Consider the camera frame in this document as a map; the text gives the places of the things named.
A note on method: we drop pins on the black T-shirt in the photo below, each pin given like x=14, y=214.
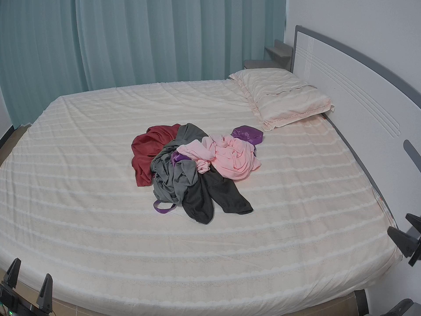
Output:
x=210, y=196

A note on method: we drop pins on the bed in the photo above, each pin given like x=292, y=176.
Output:
x=98, y=209

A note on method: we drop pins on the pink garment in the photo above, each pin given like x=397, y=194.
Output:
x=233, y=160

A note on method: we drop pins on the red garment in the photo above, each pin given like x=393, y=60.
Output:
x=148, y=153

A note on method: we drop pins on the cream pillow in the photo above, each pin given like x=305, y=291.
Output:
x=283, y=97

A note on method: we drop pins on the blue-green curtain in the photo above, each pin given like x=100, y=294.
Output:
x=39, y=44
x=181, y=28

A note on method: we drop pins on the grey garment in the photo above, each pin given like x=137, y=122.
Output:
x=171, y=176

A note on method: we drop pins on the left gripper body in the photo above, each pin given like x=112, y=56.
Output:
x=29, y=311

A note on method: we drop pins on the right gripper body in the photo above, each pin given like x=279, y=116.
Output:
x=416, y=253

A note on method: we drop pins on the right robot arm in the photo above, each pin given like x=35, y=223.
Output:
x=411, y=155

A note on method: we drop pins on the purple garment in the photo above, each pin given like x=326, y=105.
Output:
x=246, y=135

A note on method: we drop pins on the grey bedside table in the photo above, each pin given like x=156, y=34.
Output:
x=276, y=56

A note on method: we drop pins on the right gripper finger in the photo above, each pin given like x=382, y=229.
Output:
x=403, y=242
x=415, y=221

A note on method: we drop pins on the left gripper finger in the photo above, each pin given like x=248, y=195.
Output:
x=46, y=295
x=13, y=277

